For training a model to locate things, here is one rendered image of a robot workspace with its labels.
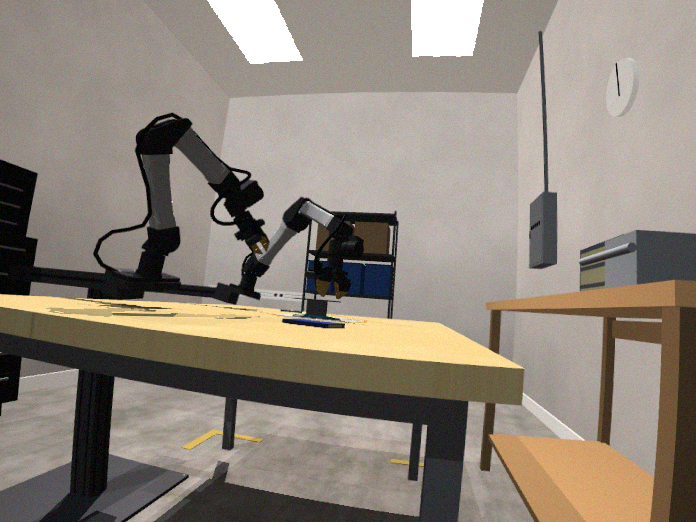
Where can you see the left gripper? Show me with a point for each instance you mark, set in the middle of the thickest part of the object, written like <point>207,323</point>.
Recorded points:
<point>342,284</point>

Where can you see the grey perforated disc with centre hole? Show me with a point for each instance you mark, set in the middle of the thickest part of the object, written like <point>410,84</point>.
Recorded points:
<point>318,308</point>

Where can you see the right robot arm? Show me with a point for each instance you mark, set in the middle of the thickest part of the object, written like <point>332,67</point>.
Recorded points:
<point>163,234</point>

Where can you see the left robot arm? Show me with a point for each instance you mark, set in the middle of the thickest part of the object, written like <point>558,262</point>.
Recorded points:
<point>344,244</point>

